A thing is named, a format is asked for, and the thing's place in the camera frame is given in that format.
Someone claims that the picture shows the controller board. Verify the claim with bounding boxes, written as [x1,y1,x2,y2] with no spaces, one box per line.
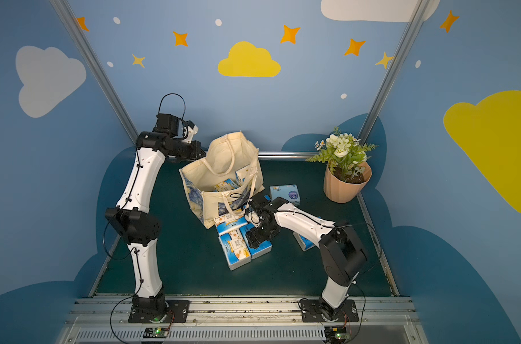
[324,327,352,344]
[142,327,170,340]

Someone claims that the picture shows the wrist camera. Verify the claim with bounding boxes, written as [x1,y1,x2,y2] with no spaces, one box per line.
[181,120,199,143]
[244,194,271,226]

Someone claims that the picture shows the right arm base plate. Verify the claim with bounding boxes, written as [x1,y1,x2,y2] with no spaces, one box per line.
[298,298,359,323]

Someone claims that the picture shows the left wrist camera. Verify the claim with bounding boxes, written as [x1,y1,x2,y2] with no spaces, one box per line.
[181,120,199,143]

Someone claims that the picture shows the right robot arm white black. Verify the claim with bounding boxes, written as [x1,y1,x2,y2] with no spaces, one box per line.
[246,195,368,317]

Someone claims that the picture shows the left aluminium frame post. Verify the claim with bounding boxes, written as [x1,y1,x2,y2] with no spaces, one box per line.
[49,0,139,142]

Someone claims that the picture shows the cream canvas tote bag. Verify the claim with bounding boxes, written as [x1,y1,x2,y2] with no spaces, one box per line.
[179,131,265,229]

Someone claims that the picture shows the right controller board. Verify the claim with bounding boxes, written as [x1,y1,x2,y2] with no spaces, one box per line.
[324,327,352,344]

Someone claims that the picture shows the aluminium frame post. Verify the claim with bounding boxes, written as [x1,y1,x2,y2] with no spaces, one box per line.
[49,0,139,142]
[358,0,432,143]

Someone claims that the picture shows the floral tissue pack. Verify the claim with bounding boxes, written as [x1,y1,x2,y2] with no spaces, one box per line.
[236,166,258,186]
[219,229,252,271]
[214,179,239,192]
[214,214,248,236]

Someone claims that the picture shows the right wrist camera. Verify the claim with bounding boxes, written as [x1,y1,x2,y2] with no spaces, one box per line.
[244,194,271,226]

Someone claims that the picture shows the aluminium front rail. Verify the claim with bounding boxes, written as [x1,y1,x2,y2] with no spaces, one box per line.
[56,294,428,343]

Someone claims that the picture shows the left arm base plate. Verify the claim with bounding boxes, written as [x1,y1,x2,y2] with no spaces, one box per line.
[128,300,190,324]

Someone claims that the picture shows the right aluminium frame post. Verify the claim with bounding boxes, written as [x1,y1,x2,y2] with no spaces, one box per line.
[358,0,432,143]

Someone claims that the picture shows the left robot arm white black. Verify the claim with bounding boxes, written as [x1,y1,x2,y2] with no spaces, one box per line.
[105,113,205,322]

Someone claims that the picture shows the left controller board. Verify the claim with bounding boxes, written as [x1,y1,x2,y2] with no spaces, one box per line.
[142,327,170,340]

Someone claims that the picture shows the rear aluminium frame bar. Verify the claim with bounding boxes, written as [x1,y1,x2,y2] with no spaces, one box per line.
[258,150,316,161]

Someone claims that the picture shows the pink pot with flowers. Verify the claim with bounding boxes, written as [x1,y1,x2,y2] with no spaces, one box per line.
[307,127,377,204]

